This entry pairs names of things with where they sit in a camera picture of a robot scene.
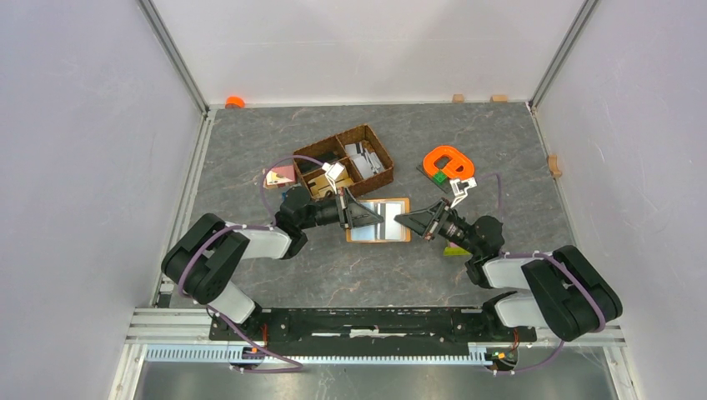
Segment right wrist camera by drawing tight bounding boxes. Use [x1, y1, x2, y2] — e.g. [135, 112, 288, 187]
[449, 177, 477, 208]

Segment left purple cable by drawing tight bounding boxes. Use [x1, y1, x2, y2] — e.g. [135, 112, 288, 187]
[176, 155, 327, 373]

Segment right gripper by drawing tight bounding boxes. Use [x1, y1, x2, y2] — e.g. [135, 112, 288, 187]
[395, 197, 479, 256]

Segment black cards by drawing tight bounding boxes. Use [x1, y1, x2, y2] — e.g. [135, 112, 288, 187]
[297, 151, 340, 174]

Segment gold VIP cards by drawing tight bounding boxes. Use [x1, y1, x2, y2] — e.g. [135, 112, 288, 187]
[307, 169, 354, 199]

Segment purple cable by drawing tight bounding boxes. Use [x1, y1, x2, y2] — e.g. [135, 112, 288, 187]
[176, 155, 327, 373]
[474, 172, 606, 374]

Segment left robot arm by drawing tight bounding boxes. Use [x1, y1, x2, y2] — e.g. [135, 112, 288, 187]
[161, 187, 384, 340]

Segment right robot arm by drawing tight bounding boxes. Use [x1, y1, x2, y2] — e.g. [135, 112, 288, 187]
[395, 200, 624, 342]

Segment brown woven basket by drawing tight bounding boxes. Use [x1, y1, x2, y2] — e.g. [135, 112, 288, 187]
[293, 124, 394, 197]

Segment orange tape roll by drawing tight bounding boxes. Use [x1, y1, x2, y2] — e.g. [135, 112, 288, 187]
[224, 96, 245, 109]

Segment wooden block right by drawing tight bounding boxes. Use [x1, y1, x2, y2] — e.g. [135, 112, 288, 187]
[490, 94, 509, 103]

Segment orange plastic ring toy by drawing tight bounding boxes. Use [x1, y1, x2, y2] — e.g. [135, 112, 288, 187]
[421, 145, 476, 180]

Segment silver cards pile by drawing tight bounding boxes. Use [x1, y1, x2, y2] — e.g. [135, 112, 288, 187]
[344, 141, 385, 179]

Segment pink card box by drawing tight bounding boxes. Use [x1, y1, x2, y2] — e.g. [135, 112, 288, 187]
[263, 164, 297, 189]

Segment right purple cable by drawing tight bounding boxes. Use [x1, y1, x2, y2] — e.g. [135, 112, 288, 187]
[474, 172, 606, 374]

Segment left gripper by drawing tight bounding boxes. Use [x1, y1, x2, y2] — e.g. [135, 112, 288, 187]
[298, 185, 383, 229]

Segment pink and green brick stack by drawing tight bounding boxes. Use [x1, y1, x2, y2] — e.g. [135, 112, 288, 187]
[443, 246, 470, 257]

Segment yellow leather card holder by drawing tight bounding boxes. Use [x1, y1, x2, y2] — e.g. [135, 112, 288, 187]
[345, 197, 412, 244]

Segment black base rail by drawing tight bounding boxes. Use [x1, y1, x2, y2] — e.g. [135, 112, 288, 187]
[239, 307, 537, 357]

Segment wooden clip on wall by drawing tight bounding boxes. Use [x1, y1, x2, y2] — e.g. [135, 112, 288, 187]
[547, 154, 563, 179]

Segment green toy brick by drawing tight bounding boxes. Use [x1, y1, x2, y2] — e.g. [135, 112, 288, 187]
[432, 171, 449, 185]

